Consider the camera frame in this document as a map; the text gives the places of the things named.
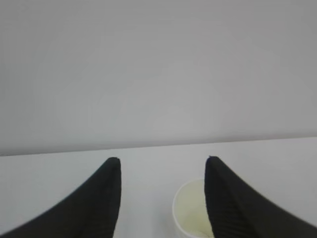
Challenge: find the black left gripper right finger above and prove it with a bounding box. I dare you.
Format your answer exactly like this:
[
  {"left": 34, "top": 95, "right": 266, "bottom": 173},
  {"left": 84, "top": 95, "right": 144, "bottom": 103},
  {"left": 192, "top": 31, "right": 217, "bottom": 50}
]
[{"left": 205, "top": 156, "right": 317, "bottom": 238}]

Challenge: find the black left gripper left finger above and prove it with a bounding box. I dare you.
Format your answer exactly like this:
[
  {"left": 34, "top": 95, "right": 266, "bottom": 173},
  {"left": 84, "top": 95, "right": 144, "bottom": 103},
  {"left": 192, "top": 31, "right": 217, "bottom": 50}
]
[{"left": 2, "top": 157, "right": 121, "bottom": 238}]

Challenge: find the white paper cup green logo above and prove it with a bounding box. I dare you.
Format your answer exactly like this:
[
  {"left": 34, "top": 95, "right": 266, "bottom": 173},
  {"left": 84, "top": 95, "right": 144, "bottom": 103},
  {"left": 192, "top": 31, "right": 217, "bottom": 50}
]
[{"left": 172, "top": 178, "right": 214, "bottom": 238}]

